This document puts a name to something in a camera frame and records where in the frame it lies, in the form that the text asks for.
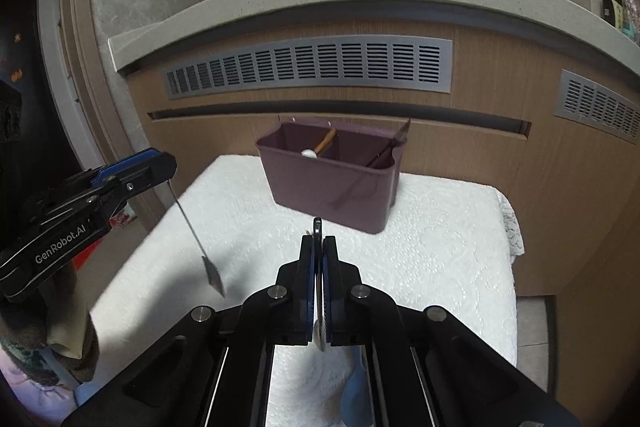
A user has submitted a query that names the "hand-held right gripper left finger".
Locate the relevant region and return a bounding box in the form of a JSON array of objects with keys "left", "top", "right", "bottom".
[{"left": 60, "top": 234, "right": 318, "bottom": 427}]

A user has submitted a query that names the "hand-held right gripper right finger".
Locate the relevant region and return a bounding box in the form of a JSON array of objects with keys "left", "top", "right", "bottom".
[{"left": 322, "top": 236, "right": 581, "bottom": 427}]

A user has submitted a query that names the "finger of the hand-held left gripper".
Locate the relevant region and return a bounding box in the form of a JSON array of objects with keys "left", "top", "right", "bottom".
[
  {"left": 91, "top": 148, "right": 162, "bottom": 186},
  {"left": 102, "top": 154, "right": 178, "bottom": 215}
]

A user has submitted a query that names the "black-handled metal spoon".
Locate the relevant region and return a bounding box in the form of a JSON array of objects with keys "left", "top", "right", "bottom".
[{"left": 312, "top": 217, "right": 327, "bottom": 352}]

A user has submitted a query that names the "purple plastic utensil container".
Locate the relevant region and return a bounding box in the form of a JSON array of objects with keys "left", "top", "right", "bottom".
[{"left": 255, "top": 119, "right": 408, "bottom": 235}]

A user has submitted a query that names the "thin metal fork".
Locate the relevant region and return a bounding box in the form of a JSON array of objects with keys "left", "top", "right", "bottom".
[{"left": 169, "top": 186, "right": 226, "bottom": 296}]

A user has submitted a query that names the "grey-blue soup spoon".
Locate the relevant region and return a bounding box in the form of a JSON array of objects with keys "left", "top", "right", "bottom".
[{"left": 341, "top": 347, "right": 374, "bottom": 427}]

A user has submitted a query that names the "wooden chopstick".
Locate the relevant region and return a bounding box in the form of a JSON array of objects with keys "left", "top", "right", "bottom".
[{"left": 366, "top": 138, "right": 401, "bottom": 168}]

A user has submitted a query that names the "wooden spoon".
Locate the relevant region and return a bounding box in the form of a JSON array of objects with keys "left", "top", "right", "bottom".
[{"left": 312, "top": 128, "right": 339, "bottom": 158}]

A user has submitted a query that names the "person's left forearm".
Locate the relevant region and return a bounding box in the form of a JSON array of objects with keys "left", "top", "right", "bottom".
[{"left": 0, "top": 257, "right": 101, "bottom": 385}]

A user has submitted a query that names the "white textured towel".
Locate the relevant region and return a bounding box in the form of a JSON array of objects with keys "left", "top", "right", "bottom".
[{"left": 87, "top": 154, "right": 526, "bottom": 427}]

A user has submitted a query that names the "pink clothing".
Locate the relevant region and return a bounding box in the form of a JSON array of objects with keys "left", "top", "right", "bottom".
[{"left": 0, "top": 347, "right": 77, "bottom": 427}]

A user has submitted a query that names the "large grey vent grille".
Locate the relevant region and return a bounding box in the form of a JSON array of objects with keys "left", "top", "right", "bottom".
[{"left": 161, "top": 38, "right": 454, "bottom": 100}]

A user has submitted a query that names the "wooden cabinet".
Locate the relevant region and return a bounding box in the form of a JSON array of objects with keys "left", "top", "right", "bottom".
[{"left": 127, "top": 24, "right": 640, "bottom": 427}]

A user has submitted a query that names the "small grey vent grille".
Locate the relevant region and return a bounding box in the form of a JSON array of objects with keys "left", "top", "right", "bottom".
[{"left": 554, "top": 69, "right": 640, "bottom": 142}]

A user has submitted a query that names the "black bottle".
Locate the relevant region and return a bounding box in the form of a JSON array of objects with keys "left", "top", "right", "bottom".
[{"left": 600, "top": 0, "right": 624, "bottom": 28}]

